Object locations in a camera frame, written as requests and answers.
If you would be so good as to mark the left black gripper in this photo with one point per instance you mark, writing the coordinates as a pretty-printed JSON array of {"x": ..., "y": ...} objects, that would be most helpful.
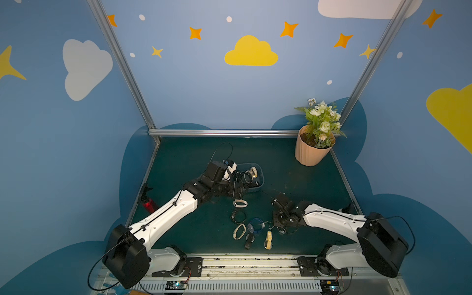
[{"x": 239, "y": 188}]

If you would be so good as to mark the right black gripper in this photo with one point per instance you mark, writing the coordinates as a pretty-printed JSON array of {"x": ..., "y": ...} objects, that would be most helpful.
[{"x": 279, "y": 216}]

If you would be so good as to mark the silver chain watch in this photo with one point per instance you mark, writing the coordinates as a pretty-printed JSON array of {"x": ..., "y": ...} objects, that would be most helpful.
[{"x": 279, "y": 229}]

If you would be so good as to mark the beige oval band watch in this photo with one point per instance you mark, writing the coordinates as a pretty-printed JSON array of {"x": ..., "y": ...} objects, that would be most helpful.
[{"x": 248, "y": 177}]

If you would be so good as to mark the tan small watch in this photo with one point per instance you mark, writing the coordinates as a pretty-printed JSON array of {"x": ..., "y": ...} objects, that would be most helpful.
[{"x": 253, "y": 172}]

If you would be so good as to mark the black strap watch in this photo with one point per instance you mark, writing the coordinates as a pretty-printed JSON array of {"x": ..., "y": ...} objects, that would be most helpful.
[
  {"x": 249, "y": 240},
  {"x": 255, "y": 183}
]

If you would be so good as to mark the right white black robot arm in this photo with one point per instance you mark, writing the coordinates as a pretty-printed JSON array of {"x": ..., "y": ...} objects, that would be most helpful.
[{"x": 376, "y": 243}]

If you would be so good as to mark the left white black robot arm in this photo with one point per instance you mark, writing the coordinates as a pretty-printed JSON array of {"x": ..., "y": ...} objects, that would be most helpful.
[{"x": 126, "y": 254}]

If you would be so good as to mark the blue translucent watch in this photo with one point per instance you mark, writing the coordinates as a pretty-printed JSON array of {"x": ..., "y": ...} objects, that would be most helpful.
[{"x": 256, "y": 226}]

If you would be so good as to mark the blue plastic storage box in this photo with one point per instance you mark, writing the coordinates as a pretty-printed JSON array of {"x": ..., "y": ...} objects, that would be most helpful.
[{"x": 241, "y": 168}]

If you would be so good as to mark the black round watch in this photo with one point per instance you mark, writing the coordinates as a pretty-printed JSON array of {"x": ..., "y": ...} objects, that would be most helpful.
[{"x": 238, "y": 216}]

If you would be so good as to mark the cream band watch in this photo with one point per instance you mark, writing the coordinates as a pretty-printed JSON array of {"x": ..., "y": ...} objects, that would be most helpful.
[{"x": 239, "y": 232}]

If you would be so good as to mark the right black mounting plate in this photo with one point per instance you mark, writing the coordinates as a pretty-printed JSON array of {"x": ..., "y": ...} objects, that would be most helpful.
[{"x": 320, "y": 267}]

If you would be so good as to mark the black mounting plate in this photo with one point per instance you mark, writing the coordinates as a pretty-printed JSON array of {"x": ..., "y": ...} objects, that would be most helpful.
[
  {"x": 190, "y": 266},
  {"x": 320, "y": 267}
]

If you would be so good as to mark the peach ribbed flower pot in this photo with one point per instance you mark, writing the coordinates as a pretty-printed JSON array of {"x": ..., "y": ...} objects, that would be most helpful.
[{"x": 308, "y": 155}]

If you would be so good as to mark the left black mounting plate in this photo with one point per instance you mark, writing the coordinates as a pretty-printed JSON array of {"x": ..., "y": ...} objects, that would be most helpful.
[{"x": 190, "y": 266}]

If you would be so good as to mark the right green circuit board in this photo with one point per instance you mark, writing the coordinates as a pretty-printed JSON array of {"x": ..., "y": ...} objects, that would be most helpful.
[{"x": 329, "y": 287}]

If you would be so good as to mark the green circuit board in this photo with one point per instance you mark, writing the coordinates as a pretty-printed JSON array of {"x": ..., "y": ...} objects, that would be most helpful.
[
  {"x": 176, "y": 285},
  {"x": 329, "y": 287}
]

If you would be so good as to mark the white artificial flower plant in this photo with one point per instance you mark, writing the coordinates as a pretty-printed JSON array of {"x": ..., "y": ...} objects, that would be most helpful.
[{"x": 323, "y": 124}]

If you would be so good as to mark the left green circuit board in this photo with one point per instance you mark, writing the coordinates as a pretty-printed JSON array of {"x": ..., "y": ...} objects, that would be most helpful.
[{"x": 176, "y": 285}]

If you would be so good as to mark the blue plastic clamp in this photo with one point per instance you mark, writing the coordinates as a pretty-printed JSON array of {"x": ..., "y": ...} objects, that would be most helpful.
[{"x": 117, "y": 290}]

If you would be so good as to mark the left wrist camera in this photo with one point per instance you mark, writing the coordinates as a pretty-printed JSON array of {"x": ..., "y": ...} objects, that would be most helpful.
[{"x": 231, "y": 167}]

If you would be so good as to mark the horizontal aluminium frame bar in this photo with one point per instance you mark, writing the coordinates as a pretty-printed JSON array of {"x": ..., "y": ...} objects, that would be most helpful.
[{"x": 224, "y": 133}]

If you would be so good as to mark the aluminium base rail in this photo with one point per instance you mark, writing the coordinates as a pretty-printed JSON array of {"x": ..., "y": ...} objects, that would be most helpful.
[{"x": 255, "y": 274}]

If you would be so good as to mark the left aluminium frame post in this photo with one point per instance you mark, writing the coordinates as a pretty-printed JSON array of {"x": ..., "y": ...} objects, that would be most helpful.
[{"x": 106, "y": 27}]

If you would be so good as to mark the aluminium frame post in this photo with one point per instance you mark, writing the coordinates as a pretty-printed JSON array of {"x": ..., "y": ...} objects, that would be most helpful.
[
  {"x": 384, "y": 43},
  {"x": 106, "y": 27}
]

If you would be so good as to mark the right aluminium frame post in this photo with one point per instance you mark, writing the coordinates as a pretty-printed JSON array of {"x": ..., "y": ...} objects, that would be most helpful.
[{"x": 384, "y": 43}]

